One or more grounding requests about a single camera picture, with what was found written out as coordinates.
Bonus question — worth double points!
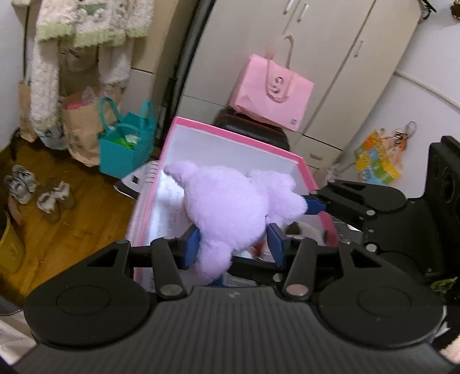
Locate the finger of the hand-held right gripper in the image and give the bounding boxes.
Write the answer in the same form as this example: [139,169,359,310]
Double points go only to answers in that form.
[332,213,376,245]
[304,180,363,218]

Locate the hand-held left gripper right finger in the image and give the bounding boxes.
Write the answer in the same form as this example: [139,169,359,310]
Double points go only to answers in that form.
[268,223,392,301]

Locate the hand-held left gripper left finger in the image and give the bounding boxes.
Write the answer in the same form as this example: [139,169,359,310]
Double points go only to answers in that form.
[74,228,202,299]

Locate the purple plush toy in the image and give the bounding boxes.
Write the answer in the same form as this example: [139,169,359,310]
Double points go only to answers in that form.
[163,161,308,285]

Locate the pink cardboard box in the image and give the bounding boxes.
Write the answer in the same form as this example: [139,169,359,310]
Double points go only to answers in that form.
[126,116,340,288]

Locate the white printed paper sheet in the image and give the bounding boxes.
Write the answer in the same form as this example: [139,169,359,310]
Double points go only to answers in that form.
[145,173,196,241]

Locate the colourful paper gift bag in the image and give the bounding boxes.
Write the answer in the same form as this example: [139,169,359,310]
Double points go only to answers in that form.
[354,130,401,185]

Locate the white spiral notebook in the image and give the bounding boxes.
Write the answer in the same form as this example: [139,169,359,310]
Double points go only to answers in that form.
[115,160,160,200]

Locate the black stool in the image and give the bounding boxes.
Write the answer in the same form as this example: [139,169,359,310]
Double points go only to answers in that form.
[212,107,291,152]

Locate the teal gift bag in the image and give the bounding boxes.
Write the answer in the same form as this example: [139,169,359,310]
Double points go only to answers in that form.
[98,96,159,179]

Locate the pink tote bag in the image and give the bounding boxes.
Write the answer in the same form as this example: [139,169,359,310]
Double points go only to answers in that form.
[230,34,315,132]

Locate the grey sneaker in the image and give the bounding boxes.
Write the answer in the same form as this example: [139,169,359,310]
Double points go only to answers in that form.
[3,165,38,205]
[36,181,76,223]

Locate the grey three-door wardrobe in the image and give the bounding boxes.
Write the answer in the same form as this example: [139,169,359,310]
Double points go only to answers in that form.
[180,0,423,173]

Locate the beige wooden cabinet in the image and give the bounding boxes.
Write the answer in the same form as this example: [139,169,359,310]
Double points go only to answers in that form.
[129,0,187,108]

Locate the cream fluffy robe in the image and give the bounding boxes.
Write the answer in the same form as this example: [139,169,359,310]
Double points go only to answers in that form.
[29,0,155,126]

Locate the orange and black hair ties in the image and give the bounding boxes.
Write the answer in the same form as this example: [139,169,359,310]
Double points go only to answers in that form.
[383,121,417,148]

